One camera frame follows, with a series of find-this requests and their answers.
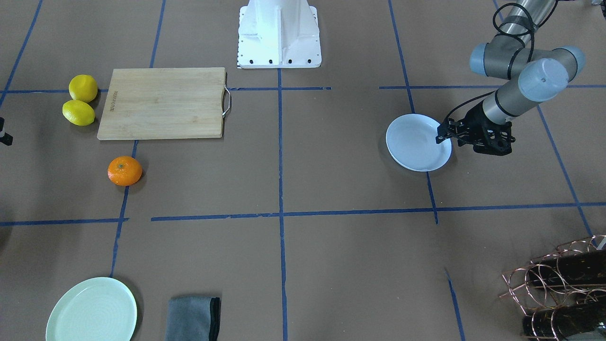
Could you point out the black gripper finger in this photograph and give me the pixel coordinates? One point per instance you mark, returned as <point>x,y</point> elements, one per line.
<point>5,138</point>

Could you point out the light green plate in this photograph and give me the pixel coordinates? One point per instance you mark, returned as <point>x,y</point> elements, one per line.
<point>97,309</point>

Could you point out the yellow lemon near board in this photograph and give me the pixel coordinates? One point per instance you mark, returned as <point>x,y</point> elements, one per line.
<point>78,112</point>

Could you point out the yellow lemon outer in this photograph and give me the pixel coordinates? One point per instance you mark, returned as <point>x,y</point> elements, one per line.
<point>83,88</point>

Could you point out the light blue plate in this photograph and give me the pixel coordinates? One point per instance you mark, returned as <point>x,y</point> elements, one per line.
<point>411,140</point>

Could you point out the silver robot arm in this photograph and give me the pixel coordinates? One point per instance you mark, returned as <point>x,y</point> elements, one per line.
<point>533,76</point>

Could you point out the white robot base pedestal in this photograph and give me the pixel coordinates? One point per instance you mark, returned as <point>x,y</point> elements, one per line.
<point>278,34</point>

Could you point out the grey folded cloth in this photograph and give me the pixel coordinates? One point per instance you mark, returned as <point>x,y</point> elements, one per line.
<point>193,318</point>

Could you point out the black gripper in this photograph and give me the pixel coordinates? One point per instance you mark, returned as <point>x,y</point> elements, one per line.
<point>475,120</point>

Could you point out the copper wire bottle rack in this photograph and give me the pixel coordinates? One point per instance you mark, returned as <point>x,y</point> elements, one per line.
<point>531,299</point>

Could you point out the green wine bottle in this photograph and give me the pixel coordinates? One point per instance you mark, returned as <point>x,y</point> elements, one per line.
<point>582,322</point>
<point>581,271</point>

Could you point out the orange fruit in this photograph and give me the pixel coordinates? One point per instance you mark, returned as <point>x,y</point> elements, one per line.
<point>124,171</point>

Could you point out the wooden cutting board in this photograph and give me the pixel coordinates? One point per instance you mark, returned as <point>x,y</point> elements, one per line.
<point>165,103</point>

